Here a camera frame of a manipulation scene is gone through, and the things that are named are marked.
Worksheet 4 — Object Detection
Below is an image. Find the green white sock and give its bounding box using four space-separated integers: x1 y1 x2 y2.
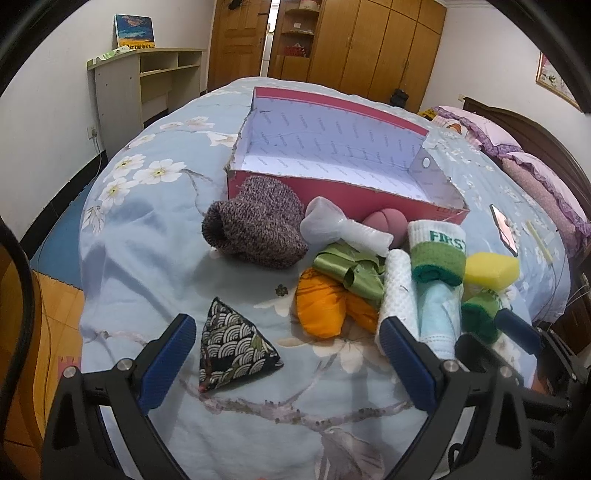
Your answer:
461 289 511 345
408 220 467 287

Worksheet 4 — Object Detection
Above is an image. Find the yellow sponge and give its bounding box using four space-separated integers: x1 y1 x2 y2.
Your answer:
464 252 520 291

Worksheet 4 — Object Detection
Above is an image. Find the black wave pattern pouch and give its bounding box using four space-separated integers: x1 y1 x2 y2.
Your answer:
198 297 283 393

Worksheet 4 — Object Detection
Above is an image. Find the light blue mask pack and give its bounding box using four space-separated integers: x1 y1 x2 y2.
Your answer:
417 280 464 360

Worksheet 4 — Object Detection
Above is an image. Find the white towel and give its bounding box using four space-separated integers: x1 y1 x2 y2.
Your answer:
375 249 420 355

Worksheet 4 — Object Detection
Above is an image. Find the orange cloth bundle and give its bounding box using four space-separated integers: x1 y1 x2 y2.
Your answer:
294 268 379 340

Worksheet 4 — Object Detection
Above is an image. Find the pink round plush ball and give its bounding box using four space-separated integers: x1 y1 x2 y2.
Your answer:
363 208 409 248

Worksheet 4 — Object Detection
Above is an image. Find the white bone plush toy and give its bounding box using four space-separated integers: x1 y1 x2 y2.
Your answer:
300 196 394 257

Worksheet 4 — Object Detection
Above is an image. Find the pink cardboard box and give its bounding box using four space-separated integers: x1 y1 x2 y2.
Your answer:
225 86 469 224

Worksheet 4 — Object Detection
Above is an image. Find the yellow white comb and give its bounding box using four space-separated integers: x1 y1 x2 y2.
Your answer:
526 221 554 265

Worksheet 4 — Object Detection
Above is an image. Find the smartphone on bed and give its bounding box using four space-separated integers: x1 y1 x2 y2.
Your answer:
490 204 519 257

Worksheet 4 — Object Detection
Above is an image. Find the blue floral bedspread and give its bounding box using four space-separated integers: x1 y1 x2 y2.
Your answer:
78 76 574 480

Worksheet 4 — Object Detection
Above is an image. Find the near pink pillow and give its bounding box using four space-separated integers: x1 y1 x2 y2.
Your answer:
501 152 590 257

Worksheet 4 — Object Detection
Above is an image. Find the far purple pillow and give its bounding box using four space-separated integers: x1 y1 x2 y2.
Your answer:
433 106 524 157

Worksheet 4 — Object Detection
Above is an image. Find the dark wooden headboard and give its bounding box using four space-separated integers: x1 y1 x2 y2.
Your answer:
463 96 590 217

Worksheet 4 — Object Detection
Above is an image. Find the black bag on floor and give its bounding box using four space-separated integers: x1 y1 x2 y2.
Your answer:
390 88 409 109

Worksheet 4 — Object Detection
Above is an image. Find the beige shelf desk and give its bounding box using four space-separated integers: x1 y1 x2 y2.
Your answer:
87 48 205 158

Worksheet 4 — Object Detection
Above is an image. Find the green white box on desk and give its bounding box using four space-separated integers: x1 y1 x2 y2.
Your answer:
86 46 131 69

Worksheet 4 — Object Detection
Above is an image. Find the wooden wardrobe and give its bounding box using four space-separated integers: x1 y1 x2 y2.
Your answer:
267 0 447 113

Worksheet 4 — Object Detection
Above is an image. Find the wooden door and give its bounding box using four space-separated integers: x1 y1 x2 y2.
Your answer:
207 0 270 91

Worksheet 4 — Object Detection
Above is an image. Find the blue landscape picture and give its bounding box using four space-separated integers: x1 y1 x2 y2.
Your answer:
114 14 155 49

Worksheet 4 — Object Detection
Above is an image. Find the black cable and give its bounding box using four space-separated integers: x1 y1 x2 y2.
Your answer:
0 216 37 444

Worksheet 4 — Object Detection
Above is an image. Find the framed wall photo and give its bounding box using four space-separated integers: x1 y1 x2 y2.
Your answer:
536 53 581 110

